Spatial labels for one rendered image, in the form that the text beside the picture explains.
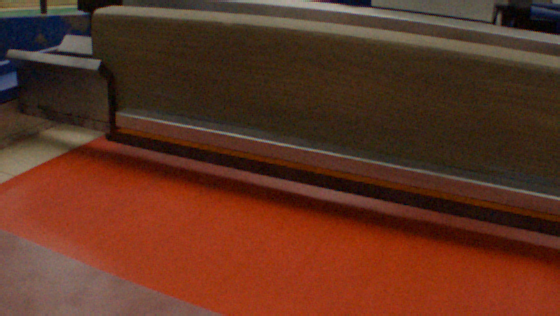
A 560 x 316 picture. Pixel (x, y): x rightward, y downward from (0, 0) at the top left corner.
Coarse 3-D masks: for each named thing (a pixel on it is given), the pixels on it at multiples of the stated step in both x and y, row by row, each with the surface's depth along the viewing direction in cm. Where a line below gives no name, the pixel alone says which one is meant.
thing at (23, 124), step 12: (0, 108) 39; (12, 108) 40; (0, 120) 40; (12, 120) 41; (24, 120) 42; (36, 120) 43; (48, 120) 44; (0, 132) 40; (12, 132) 41; (24, 132) 42; (36, 132) 43; (0, 144) 40; (12, 144) 41
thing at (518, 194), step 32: (128, 128) 36; (160, 128) 35; (192, 128) 34; (224, 128) 34; (288, 160) 32; (320, 160) 32; (352, 160) 31; (384, 160) 30; (448, 192) 29; (480, 192) 28; (512, 192) 28; (544, 192) 27
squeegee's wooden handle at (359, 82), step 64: (128, 64) 36; (192, 64) 34; (256, 64) 33; (320, 64) 31; (384, 64) 30; (448, 64) 28; (512, 64) 27; (256, 128) 34; (320, 128) 32; (384, 128) 31; (448, 128) 29; (512, 128) 28
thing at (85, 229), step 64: (0, 192) 34; (64, 192) 34; (128, 192) 35; (192, 192) 35; (256, 192) 35; (320, 192) 36; (0, 256) 27; (64, 256) 27; (128, 256) 28; (192, 256) 28; (256, 256) 29
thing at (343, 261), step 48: (336, 240) 30; (384, 240) 30; (432, 240) 31; (480, 240) 31; (528, 240) 31; (288, 288) 26; (336, 288) 26; (384, 288) 26; (432, 288) 26; (480, 288) 26; (528, 288) 26
